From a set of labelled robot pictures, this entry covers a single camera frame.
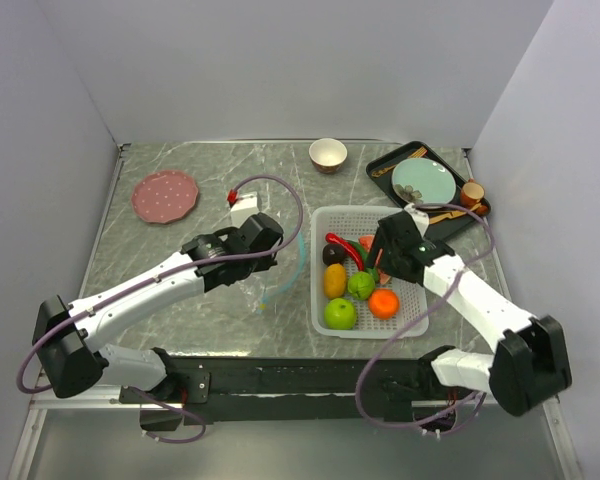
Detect white plastic basket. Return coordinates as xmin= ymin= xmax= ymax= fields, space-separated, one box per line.
xmin=310 ymin=205 xmax=427 ymax=340

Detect orange cup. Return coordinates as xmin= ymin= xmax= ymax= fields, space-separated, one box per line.
xmin=460 ymin=179 xmax=485 ymax=208

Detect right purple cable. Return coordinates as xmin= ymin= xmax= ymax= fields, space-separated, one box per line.
xmin=354 ymin=202 xmax=496 ymax=436

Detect light green plate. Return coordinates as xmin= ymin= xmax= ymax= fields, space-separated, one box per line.
xmin=391 ymin=158 xmax=456 ymax=206

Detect red chili pepper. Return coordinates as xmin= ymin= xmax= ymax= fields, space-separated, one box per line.
xmin=325 ymin=233 xmax=365 ymax=271

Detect white and red bowl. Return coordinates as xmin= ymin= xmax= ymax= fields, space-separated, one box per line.
xmin=309 ymin=138 xmax=348 ymax=174

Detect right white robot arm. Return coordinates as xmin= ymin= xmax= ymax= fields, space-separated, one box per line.
xmin=368 ymin=210 xmax=572 ymax=417

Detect dark brown fruit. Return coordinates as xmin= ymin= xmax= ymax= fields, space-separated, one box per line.
xmin=322 ymin=243 xmax=347 ymax=266

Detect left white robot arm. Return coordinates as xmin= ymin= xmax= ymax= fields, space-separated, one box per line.
xmin=33 ymin=213 xmax=283 ymax=402

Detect orange fruit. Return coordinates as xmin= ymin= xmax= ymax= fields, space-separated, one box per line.
xmin=367 ymin=288 xmax=400 ymax=320

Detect black tray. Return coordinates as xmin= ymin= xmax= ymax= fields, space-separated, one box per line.
xmin=365 ymin=140 xmax=493 ymax=245

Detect light green wrinkled fruit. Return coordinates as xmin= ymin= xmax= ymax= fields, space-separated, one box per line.
xmin=347 ymin=271 xmax=376 ymax=301

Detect green apple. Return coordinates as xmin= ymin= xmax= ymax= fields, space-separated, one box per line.
xmin=324 ymin=298 xmax=357 ymax=330

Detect yellow mango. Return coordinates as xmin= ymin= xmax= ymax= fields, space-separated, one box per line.
xmin=323 ymin=263 xmax=347 ymax=300

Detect wooden spoon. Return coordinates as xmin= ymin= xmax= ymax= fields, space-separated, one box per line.
xmin=429 ymin=203 xmax=490 ymax=225

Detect clear zip bag blue zipper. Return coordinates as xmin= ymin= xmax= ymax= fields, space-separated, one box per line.
xmin=238 ymin=233 xmax=307 ymax=314

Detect pink dotted plate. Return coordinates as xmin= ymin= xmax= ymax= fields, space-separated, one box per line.
xmin=131 ymin=170 xmax=199 ymax=225

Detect green chili pepper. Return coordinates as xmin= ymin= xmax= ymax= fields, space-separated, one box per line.
xmin=349 ymin=241 xmax=379 ymax=284

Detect watermelon slice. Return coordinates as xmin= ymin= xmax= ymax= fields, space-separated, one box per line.
xmin=359 ymin=235 xmax=392 ymax=285

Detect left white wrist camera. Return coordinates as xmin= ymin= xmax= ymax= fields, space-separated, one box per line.
xmin=230 ymin=192 xmax=261 ymax=228

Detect aluminium rail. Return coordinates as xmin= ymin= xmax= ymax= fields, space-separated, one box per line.
xmin=29 ymin=385 xmax=141 ymax=410

